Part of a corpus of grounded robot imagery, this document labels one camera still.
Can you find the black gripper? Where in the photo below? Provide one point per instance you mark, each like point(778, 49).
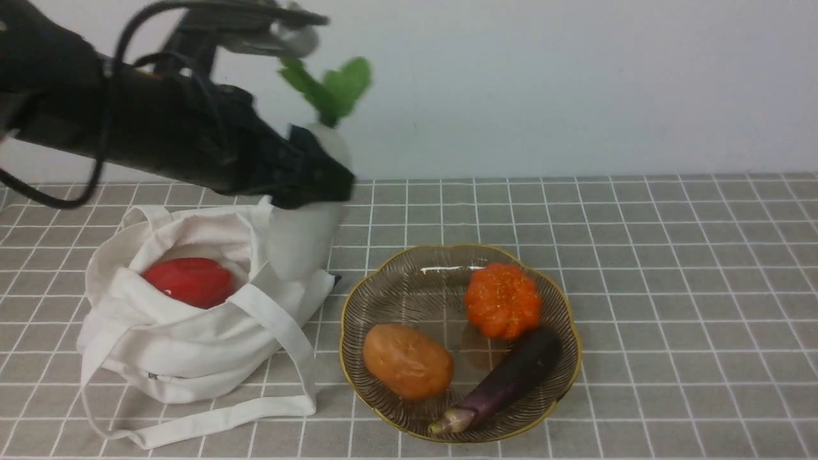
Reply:
point(212, 136)

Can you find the white daikon radish with leaves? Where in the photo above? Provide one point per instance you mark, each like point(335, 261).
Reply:
point(299, 240)

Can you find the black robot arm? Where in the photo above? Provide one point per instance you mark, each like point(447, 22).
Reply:
point(154, 107)

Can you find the white canvas tote bag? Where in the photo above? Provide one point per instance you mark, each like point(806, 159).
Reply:
point(178, 354)

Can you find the brown glass bowl gold rim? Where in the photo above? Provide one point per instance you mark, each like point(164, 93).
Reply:
point(424, 288)

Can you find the red tomato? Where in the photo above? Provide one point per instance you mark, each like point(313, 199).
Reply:
point(199, 282)

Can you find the orange potato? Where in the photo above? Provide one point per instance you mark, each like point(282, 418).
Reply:
point(409, 363)

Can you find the orange pumpkin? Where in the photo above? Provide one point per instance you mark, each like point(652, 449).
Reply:
point(502, 302)

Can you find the purple eggplant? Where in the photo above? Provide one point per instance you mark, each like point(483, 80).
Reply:
point(528, 364)

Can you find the grey checked tablecloth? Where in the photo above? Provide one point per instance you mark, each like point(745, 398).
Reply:
point(695, 299)

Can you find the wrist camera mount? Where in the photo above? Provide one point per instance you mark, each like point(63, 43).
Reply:
point(256, 28)

